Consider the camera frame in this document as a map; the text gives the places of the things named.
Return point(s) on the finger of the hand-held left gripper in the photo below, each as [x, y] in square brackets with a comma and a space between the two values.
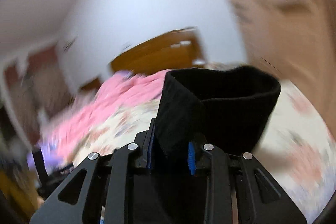
[39, 166]

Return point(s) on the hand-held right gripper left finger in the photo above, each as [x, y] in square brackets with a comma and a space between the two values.
[151, 151]

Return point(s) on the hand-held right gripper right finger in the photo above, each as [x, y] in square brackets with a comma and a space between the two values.
[191, 158]

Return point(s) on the black pants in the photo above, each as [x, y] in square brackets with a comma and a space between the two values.
[231, 113]

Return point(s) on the purple cloth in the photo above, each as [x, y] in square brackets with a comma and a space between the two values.
[50, 158]

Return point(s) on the pink quilt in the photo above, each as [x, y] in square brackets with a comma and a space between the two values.
[105, 108]

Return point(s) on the brown curtain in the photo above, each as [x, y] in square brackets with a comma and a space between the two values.
[34, 87]

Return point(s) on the floral cream bed sheet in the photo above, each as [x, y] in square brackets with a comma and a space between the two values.
[288, 161]

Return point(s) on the wooden headboard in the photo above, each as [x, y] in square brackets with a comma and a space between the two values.
[157, 53]

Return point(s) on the light wooden wardrobe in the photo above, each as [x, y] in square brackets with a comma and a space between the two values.
[288, 16]

